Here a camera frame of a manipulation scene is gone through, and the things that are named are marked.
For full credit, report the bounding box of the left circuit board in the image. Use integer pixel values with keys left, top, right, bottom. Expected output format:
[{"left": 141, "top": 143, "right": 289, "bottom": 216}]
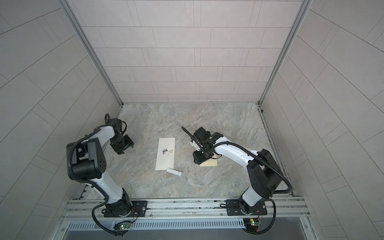
[{"left": 114, "top": 221, "right": 133, "bottom": 231}]

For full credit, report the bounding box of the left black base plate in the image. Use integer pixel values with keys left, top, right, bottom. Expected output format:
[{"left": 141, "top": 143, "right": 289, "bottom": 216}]
[{"left": 102, "top": 201, "right": 148, "bottom": 218}]

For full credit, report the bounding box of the aluminium mounting rail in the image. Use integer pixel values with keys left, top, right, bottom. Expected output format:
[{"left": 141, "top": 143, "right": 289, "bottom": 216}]
[{"left": 61, "top": 196, "right": 310, "bottom": 221}]

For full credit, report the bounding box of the white ventilation grille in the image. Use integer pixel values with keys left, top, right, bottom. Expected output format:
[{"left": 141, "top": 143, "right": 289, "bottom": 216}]
[{"left": 68, "top": 218, "right": 245, "bottom": 231}]

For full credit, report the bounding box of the yellow manila envelope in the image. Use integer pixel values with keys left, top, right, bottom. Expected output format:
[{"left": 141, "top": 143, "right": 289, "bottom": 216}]
[{"left": 200, "top": 159, "right": 218, "bottom": 167}]

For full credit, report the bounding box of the right circuit board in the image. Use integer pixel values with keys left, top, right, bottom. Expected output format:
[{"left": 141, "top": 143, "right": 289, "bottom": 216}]
[{"left": 243, "top": 219, "right": 263, "bottom": 232}]

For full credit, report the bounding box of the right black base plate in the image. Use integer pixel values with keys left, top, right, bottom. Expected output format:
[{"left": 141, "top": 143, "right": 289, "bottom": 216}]
[{"left": 220, "top": 200, "right": 268, "bottom": 216}]

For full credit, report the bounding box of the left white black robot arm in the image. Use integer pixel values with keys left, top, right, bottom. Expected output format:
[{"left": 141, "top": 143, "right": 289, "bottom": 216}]
[{"left": 67, "top": 114, "right": 134, "bottom": 218}]

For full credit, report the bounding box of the cream white envelope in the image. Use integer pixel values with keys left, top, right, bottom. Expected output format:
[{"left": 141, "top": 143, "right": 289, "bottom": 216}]
[{"left": 155, "top": 138, "right": 176, "bottom": 171}]

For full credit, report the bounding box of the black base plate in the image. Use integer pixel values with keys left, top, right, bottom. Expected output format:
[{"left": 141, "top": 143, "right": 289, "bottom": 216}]
[
  {"left": 220, "top": 200, "right": 268, "bottom": 216},
  {"left": 102, "top": 201, "right": 148, "bottom": 218}
]

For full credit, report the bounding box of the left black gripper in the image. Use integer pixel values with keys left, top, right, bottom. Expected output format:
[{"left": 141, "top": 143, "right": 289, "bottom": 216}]
[{"left": 111, "top": 133, "right": 135, "bottom": 154}]

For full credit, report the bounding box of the right black cable conduit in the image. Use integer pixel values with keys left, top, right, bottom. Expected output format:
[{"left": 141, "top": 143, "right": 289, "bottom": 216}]
[{"left": 181, "top": 125, "right": 294, "bottom": 235}]

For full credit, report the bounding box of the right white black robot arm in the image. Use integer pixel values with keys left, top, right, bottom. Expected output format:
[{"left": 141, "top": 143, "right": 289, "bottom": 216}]
[{"left": 189, "top": 127, "right": 285, "bottom": 215}]

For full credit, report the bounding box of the circuit board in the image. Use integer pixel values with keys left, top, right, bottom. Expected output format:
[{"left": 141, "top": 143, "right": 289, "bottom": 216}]
[
  {"left": 243, "top": 219, "right": 263, "bottom": 232},
  {"left": 114, "top": 221, "right": 133, "bottom": 231}
]

